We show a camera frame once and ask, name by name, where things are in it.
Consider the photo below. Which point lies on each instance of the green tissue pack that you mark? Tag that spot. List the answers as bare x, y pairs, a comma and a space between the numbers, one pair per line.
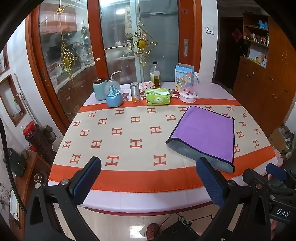
157, 97

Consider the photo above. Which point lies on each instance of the round red table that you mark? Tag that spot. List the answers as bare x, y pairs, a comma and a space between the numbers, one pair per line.
148, 213

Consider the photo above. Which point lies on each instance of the wooden shelf cabinet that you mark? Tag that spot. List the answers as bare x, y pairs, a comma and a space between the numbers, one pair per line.
263, 88

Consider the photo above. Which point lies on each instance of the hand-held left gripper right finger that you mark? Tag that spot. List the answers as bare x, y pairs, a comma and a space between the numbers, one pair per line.
211, 183

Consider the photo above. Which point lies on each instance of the red door decoration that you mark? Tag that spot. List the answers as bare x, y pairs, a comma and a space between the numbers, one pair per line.
237, 35

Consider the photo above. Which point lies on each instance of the black bag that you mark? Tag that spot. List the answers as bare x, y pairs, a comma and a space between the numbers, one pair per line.
178, 231

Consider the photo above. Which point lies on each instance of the cardboard box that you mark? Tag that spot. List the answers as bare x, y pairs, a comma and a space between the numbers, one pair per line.
276, 139

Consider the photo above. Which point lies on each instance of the glass sliding door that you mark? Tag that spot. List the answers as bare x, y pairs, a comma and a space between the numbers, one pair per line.
69, 69
161, 34

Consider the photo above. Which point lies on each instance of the purple and grey towel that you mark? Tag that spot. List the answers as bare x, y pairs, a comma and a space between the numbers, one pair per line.
203, 132

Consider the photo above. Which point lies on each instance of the blue snow globe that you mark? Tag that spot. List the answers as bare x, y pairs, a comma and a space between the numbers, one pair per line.
114, 97

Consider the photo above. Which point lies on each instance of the orange patterned tablecloth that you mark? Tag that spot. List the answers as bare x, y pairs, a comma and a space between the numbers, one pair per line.
129, 129

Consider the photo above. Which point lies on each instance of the silver metal can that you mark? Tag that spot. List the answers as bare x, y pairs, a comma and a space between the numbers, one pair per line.
135, 92

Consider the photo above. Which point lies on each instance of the dark handbag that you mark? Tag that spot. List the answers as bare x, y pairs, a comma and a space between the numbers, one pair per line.
17, 163

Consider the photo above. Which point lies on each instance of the wooden wall niche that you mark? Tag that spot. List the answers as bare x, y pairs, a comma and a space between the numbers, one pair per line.
11, 102

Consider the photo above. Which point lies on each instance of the teal cylindrical humidifier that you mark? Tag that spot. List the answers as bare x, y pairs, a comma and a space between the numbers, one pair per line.
99, 90

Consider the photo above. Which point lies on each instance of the pink slipper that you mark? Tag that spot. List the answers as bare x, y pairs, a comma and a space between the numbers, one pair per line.
152, 231

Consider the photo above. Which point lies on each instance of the white curved tube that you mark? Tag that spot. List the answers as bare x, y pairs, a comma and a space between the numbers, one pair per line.
112, 74

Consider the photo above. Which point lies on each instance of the glass oil bottle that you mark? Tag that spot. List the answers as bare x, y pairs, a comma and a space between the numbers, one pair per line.
155, 77

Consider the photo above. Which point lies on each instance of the red lidded jar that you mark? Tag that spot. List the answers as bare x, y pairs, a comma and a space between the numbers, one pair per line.
37, 136

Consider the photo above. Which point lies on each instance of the pink pig figurine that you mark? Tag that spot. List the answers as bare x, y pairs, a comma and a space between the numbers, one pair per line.
148, 85

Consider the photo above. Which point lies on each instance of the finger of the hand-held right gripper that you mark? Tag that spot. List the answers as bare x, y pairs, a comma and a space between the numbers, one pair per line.
276, 172
252, 178

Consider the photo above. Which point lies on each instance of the blue carton box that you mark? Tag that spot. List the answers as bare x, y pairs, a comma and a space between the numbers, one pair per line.
180, 76

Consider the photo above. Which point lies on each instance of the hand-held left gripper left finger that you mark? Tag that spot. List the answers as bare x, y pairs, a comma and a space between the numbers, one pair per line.
85, 182

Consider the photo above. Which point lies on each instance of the white wall switch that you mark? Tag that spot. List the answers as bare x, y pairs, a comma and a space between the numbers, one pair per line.
210, 29

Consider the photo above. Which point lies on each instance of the wooden side cabinet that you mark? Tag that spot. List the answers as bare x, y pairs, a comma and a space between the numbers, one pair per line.
30, 185

